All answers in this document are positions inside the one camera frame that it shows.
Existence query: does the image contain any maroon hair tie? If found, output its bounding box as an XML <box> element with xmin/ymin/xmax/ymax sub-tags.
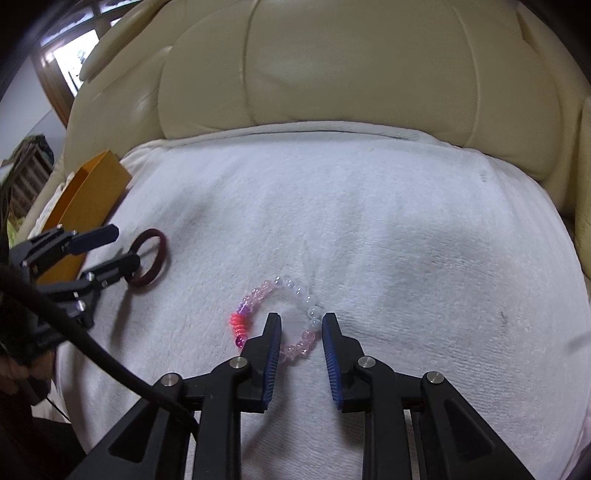
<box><xmin>126</xmin><ymin>228</ymin><xmax>168</xmax><ymax>287</ymax></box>

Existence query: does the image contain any olive cloth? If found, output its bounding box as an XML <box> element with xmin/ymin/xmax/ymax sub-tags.
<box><xmin>9</xmin><ymin>134</ymin><xmax>54</xmax><ymax>163</ymax></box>

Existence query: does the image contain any wooden crate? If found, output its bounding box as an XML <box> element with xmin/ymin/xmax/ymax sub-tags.
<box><xmin>7</xmin><ymin>143</ymin><xmax>55</xmax><ymax>220</ymax></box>

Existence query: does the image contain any orange cardboard box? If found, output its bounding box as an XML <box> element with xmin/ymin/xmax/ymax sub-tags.
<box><xmin>34</xmin><ymin>149</ymin><xmax>133</xmax><ymax>284</ymax></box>

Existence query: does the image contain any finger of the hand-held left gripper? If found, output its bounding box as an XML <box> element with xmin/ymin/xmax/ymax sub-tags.
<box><xmin>34</xmin><ymin>253</ymin><xmax>141</xmax><ymax>329</ymax></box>
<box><xmin>21</xmin><ymin>224</ymin><xmax>120</xmax><ymax>269</ymax></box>

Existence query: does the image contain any person's left hand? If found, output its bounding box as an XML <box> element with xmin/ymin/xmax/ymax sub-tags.
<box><xmin>0</xmin><ymin>353</ymin><xmax>54</xmax><ymax>403</ymax></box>

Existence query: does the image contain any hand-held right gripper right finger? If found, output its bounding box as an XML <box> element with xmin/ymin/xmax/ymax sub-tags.
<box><xmin>322</xmin><ymin>312</ymin><xmax>536</xmax><ymax>480</ymax></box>

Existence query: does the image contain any pink and white bead bracelet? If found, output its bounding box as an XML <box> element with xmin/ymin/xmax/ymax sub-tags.
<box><xmin>229</xmin><ymin>275</ymin><xmax>322</xmax><ymax>366</ymax></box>

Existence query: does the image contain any cream leather sofa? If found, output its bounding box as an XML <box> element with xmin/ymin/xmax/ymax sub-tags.
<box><xmin>62</xmin><ymin>0</ymin><xmax>591</xmax><ymax>278</ymax></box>

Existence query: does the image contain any wooden door with stained glass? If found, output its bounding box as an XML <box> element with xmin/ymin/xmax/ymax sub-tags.
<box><xmin>31</xmin><ymin>0</ymin><xmax>153</xmax><ymax>127</ymax></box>

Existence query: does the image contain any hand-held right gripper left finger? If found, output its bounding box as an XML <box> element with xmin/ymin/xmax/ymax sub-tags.
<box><xmin>69</xmin><ymin>312</ymin><xmax>283</xmax><ymax>480</ymax></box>

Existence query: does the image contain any white box lid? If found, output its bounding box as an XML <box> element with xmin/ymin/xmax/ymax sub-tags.
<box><xmin>39</xmin><ymin>172</ymin><xmax>77</xmax><ymax>232</ymax></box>

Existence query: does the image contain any white towel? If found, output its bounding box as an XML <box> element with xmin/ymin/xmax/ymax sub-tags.
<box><xmin>55</xmin><ymin>121</ymin><xmax>591</xmax><ymax>480</ymax></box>

